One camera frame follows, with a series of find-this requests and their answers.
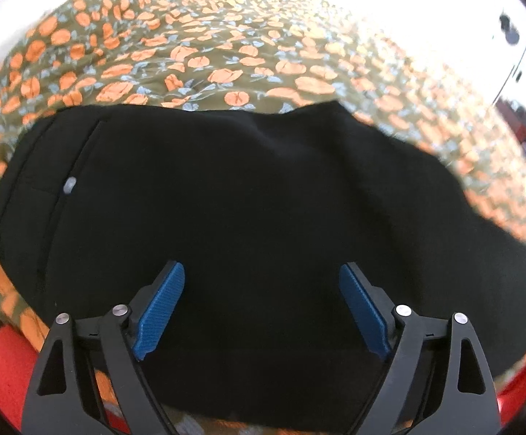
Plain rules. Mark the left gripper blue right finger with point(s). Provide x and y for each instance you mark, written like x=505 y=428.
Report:
x=371 y=310

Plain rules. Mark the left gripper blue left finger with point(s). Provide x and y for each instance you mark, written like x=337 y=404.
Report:
x=153 y=306

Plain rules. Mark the black pants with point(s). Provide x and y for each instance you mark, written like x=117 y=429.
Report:
x=261 y=210

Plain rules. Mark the red fleece garment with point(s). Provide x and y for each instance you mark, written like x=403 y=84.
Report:
x=18 y=356

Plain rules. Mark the dark wooden cabinet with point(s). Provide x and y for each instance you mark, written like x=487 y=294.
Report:
x=514 y=121

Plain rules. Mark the green orange floral bedspread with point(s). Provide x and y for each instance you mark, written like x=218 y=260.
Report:
x=425 y=72

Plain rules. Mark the black wall-mounted fixture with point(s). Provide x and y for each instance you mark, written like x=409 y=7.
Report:
x=509 y=30

